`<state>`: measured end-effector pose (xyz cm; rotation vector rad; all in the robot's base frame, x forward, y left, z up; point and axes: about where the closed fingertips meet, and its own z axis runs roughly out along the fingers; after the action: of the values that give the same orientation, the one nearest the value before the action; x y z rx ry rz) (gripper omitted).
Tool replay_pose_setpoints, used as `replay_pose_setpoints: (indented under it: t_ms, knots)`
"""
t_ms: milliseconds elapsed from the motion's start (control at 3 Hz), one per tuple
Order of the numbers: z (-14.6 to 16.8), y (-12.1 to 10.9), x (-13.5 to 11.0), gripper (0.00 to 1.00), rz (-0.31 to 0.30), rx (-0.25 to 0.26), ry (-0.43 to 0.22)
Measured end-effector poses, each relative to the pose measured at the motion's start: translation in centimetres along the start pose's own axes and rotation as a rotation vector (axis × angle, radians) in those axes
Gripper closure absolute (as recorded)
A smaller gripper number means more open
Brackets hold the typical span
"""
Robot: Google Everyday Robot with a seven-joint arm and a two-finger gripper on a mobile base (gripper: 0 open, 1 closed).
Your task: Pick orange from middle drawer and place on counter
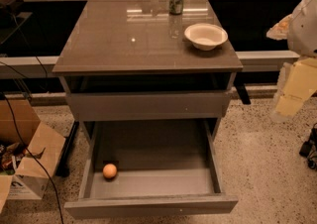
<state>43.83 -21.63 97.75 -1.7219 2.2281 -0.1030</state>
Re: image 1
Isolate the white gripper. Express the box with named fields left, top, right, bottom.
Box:
left=266, top=0, right=317, bottom=122

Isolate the orange fruit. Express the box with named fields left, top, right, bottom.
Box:
left=102, top=164, right=117, bottom=179

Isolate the grey drawer cabinet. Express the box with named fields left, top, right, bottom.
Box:
left=53, top=0, right=242, bottom=137

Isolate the open grey middle drawer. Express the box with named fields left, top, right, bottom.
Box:
left=65, top=118, right=238, bottom=219

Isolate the grey top drawer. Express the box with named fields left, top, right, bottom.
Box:
left=66, top=91, right=231, bottom=121

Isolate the white paper bowl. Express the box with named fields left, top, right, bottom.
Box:
left=184, top=23, right=228, bottom=51

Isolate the black equipment at right floor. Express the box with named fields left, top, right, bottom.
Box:
left=299, top=126, right=317, bottom=169

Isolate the cardboard box with items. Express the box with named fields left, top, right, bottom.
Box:
left=0, top=100, right=65, bottom=212

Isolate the black object upper left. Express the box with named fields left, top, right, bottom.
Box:
left=0, top=0, right=24, bottom=20

